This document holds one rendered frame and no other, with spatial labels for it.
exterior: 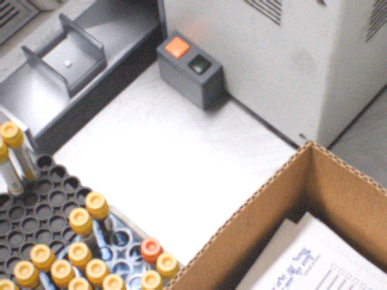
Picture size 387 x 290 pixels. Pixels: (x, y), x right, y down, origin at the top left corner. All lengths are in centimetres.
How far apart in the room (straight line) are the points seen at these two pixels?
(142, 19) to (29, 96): 13
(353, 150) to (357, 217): 13
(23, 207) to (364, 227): 30
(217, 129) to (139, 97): 8
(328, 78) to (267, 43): 6
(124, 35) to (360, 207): 30
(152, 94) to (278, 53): 18
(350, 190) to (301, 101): 11
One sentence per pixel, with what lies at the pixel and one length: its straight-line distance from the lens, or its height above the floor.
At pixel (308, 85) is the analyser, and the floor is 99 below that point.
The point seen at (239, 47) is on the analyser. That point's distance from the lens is 78.
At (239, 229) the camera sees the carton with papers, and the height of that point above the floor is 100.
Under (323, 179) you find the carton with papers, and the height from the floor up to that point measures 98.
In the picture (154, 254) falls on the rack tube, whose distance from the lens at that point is 67.
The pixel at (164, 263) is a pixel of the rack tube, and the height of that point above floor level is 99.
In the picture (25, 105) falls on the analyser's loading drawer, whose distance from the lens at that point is 84.
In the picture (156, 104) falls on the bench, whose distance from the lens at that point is 86.
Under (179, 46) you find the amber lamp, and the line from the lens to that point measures 83.
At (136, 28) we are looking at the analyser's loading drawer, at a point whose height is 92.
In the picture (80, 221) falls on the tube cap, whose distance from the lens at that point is 69.
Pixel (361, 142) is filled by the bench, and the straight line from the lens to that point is 85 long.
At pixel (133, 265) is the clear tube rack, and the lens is 72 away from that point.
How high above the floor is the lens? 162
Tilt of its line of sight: 62 degrees down
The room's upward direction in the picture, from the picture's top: 1 degrees counter-clockwise
